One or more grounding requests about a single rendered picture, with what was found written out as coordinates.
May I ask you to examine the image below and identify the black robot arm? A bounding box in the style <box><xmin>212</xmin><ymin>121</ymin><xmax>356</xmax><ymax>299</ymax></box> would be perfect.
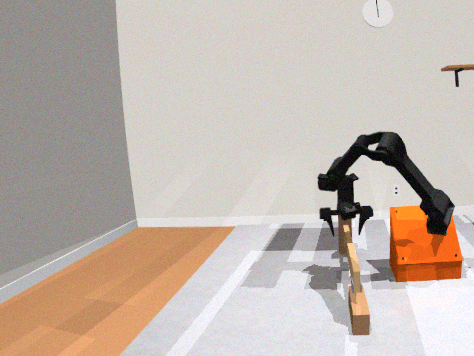
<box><xmin>317</xmin><ymin>132</ymin><xmax>455</xmax><ymax>235</ymax></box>

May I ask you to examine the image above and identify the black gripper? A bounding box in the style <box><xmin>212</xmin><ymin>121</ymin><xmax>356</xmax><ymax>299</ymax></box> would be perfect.
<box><xmin>319</xmin><ymin>192</ymin><xmax>373</xmax><ymax>236</ymax></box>

